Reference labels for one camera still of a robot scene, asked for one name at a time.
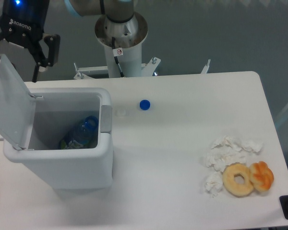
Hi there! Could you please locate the white hinged trash can lid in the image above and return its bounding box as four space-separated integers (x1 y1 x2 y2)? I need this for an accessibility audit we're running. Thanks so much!
0 54 38 150

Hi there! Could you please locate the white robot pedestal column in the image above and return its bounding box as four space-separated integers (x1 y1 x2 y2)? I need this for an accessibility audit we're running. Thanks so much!
95 12 148 78

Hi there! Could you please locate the blue bottle cap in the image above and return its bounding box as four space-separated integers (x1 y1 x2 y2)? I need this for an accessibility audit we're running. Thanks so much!
139 99 151 111

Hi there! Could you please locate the white plastic trash can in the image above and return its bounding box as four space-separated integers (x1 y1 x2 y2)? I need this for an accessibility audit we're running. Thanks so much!
3 88 114 189

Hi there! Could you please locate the white bottle cap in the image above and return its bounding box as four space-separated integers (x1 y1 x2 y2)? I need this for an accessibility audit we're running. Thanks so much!
116 108 127 117

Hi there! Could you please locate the white metal base frame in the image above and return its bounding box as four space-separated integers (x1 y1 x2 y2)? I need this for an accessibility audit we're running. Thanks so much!
73 57 212 80

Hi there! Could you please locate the small crumpled white tissue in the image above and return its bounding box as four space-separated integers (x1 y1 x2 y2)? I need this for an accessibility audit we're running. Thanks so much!
204 172 223 197

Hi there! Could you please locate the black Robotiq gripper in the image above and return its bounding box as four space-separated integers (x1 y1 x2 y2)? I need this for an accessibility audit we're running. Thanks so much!
0 0 60 82

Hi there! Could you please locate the large crumpled white tissue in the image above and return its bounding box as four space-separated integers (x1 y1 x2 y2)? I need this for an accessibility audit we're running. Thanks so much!
204 136 264 172

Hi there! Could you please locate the plain ring doughnut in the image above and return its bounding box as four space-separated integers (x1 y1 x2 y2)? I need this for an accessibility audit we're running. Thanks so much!
222 163 254 197

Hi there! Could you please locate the blue plastic bottle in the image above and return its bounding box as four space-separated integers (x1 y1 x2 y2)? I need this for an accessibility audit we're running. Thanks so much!
58 115 99 150

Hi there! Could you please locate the orange glazed twisted bun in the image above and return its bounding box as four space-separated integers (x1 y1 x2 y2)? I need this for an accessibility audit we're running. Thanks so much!
249 161 274 192

